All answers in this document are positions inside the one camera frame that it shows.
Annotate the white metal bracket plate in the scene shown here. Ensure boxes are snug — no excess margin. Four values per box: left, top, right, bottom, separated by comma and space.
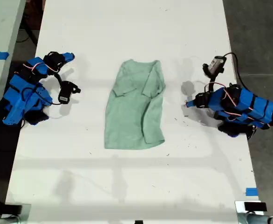
234, 200, 268, 214

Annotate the short black camera stalk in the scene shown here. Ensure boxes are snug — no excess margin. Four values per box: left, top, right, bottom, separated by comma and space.
207, 74, 218, 93

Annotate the black box with clear plate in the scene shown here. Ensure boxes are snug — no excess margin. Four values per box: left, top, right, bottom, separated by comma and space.
4, 203, 32, 219

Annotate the small black box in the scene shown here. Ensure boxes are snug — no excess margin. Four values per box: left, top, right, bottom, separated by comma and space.
244, 202, 267, 212

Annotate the long black camera cable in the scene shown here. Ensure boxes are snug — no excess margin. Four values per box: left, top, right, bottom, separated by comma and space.
223, 52, 245, 87

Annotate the white side table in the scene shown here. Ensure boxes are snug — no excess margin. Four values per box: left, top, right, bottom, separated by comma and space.
0, 0, 27, 152

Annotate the black floor cable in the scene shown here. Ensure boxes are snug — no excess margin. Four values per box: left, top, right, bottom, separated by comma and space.
16, 22, 39, 45

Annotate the grey black camera box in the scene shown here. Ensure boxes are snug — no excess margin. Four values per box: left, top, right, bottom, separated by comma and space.
202, 55, 228, 77

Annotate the square blue tape strip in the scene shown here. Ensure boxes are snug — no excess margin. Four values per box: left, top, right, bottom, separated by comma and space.
245, 187, 259, 197

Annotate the pale green t-shirt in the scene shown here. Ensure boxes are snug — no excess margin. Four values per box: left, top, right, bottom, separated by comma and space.
103, 59, 167, 150

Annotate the grey metal tube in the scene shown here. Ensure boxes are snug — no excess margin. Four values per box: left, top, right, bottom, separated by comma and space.
237, 212, 273, 224
0, 215, 20, 224

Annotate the curved black camera stalk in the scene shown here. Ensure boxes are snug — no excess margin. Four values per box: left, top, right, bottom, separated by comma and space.
52, 72, 65, 86

